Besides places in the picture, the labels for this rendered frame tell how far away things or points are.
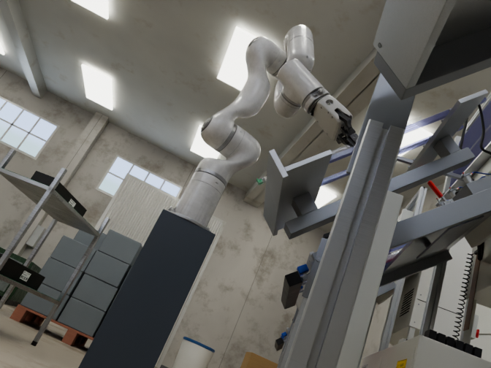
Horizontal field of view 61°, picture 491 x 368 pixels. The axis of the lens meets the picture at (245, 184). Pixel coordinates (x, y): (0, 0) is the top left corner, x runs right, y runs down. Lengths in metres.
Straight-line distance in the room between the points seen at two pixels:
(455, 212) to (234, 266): 8.62
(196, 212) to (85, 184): 8.65
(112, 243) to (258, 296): 5.21
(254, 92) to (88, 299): 4.03
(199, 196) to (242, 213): 8.72
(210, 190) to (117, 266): 3.93
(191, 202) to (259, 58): 0.61
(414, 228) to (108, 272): 4.33
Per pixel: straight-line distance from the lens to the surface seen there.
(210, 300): 9.58
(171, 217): 1.30
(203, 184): 1.38
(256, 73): 1.62
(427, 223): 1.31
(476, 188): 1.46
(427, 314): 1.98
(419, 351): 1.21
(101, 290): 5.23
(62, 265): 5.34
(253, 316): 9.80
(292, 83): 1.26
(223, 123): 1.47
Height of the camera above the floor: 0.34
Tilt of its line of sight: 24 degrees up
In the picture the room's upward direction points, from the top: 24 degrees clockwise
